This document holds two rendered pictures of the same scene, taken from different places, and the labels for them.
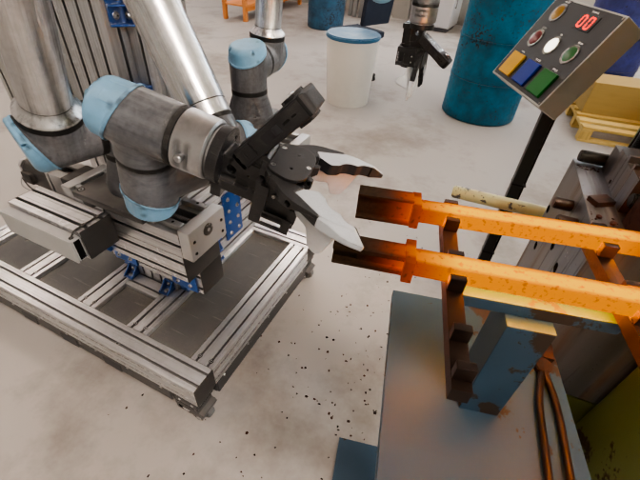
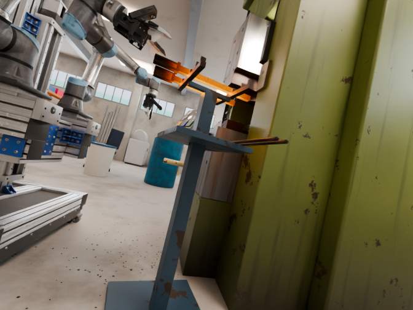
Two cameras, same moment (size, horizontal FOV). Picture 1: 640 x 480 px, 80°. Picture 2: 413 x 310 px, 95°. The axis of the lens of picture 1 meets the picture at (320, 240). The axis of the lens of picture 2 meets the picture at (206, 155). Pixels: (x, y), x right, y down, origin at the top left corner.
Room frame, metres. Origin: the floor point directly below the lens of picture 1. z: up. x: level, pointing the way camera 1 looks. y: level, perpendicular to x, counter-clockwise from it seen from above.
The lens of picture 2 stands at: (-0.40, 0.13, 0.66)
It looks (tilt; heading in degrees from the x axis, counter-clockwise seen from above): 3 degrees up; 327
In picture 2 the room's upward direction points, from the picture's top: 14 degrees clockwise
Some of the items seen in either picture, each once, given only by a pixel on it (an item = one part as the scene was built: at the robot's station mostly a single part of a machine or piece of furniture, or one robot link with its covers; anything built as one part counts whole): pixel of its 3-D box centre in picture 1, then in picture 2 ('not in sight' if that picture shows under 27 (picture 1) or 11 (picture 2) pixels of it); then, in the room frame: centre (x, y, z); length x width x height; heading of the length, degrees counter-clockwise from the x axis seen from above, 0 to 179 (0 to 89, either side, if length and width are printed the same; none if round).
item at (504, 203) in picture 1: (516, 206); (187, 165); (1.12, -0.68, 0.62); 0.44 x 0.05 x 0.05; 71
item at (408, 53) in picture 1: (414, 45); (149, 102); (1.26, -0.24, 1.07); 0.09 x 0.08 x 0.12; 67
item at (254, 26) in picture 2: not in sight; (262, 58); (0.66, -0.83, 1.56); 0.42 x 0.39 x 0.40; 71
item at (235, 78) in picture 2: not in sight; (252, 90); (0.70, -0.85, 1.32); 0.42 x 0.20 x 0.10; 71
